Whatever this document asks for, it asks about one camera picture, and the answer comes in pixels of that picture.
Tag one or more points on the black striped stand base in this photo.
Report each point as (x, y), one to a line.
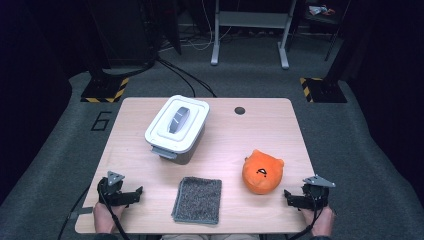
(103, 90)
(325, 91)

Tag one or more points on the white box lid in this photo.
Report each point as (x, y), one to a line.
(160, 133)

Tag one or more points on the grey fluffy cloth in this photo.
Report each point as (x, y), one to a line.
(198, 200)

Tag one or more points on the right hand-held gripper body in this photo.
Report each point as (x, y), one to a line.
(315, 196)

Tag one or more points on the person's right hand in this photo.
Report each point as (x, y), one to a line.
(322, 221)

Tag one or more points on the orange plush toy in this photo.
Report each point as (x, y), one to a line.
(261, 180)

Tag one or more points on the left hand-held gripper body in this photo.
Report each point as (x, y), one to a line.
(111, 195)

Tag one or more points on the white and orange clutter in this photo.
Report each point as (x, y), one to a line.
(316, 10)

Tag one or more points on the person's left hand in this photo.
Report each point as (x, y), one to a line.
(104, 218)

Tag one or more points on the grey tape strip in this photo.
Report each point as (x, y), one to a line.
(81, 211)

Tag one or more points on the black equipment cabinet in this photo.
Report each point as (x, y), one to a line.
(123, 30)

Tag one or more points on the black side table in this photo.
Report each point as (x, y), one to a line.
(321, 19)

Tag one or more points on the white metal stand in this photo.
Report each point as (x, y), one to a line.
(253, 19)

